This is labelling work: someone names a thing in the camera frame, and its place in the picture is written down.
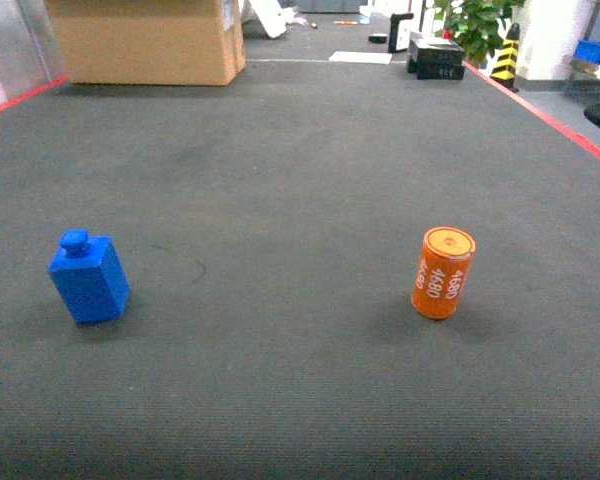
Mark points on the white flat sheet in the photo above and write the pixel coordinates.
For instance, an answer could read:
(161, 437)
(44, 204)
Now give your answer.
(355, 57)

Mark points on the black equipment box stack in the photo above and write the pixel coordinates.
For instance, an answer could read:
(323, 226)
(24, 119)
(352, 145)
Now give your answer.
(436, 59)

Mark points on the large cardboard box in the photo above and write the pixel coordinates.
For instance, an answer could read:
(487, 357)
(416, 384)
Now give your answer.
(175, 43)

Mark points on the black upright stand device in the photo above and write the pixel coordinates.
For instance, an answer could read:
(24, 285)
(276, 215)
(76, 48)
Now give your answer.
(400, 32)

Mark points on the blue bin on far shelf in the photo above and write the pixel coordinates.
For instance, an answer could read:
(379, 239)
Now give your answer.
(589, 51)

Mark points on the green potted plant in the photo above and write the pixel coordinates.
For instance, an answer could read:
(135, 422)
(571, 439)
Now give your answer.
(475, 24)

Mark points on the orange 4680 cylinder cap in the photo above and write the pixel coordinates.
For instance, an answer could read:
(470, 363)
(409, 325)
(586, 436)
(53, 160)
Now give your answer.
(445, 259)

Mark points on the yellow black traffic cone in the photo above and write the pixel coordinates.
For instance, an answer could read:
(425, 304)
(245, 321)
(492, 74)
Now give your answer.
(504, 70)

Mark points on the white foam board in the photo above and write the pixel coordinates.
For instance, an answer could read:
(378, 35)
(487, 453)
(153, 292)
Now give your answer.
(270, 15)

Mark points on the red left conveyor rail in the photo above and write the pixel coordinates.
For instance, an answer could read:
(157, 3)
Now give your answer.
(34, 92)

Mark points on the blue bottle-shaped block part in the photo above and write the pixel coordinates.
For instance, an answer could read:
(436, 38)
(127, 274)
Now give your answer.
(89, 277)

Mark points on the red conveyor side rail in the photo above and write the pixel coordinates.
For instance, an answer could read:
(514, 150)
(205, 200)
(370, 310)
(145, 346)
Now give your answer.
(564, 130)

